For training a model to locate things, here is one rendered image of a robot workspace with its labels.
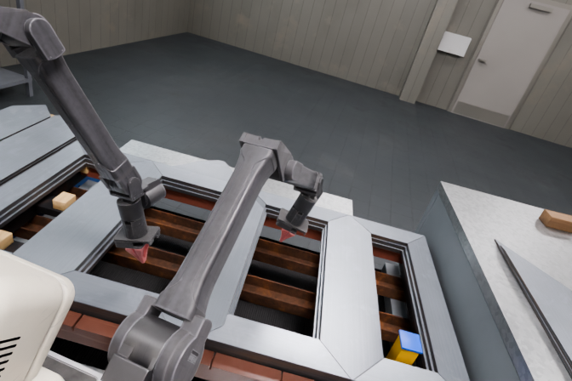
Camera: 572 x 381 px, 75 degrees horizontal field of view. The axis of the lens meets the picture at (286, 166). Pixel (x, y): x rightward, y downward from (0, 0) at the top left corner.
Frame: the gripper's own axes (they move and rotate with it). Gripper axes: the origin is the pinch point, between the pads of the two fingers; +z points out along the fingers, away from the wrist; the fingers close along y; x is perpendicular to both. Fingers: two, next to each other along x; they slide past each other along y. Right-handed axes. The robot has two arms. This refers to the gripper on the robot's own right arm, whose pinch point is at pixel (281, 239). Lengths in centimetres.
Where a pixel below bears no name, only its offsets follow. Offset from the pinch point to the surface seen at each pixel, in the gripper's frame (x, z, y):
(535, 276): 0, -31, -73
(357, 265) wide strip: -7.5, 1.0, -29.9
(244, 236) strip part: -5.4, 10.6, 10.6
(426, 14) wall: -636, -92, -123
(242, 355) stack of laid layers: 36.3, 10.9, -0.7
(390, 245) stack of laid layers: -29, 0, -45
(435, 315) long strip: 6, -5, -55
